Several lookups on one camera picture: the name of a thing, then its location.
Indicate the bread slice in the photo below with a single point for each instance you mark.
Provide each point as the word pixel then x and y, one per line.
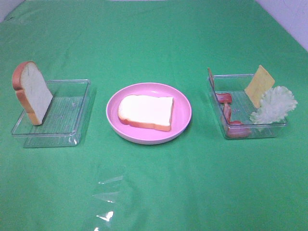
pixel 143 111
pixel 32 91

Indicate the bacon strip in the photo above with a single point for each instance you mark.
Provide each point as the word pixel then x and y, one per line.
pixel 233 129
pixel 221 97

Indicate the green lettuce leaf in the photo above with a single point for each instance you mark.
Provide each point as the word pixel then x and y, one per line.
pixel 274 106

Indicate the pink round plate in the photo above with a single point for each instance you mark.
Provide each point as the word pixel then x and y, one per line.
pixel 181 116

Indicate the green tablecloth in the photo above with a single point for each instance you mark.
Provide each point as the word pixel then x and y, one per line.
pixel 198 182

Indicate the right clear plastic tray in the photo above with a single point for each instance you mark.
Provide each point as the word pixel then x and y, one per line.
pixel 241 106

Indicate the clear plastic tray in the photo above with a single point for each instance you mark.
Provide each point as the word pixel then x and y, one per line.
pixel 241 106
pixel 65 121

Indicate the clear tape patch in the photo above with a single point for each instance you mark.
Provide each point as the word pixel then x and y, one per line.
pixel 105 195

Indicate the left clear plastic tray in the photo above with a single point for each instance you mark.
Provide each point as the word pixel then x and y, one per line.
pixel 65 121

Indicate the yellow cheese slice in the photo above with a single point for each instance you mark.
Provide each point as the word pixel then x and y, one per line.
pixel 260 83

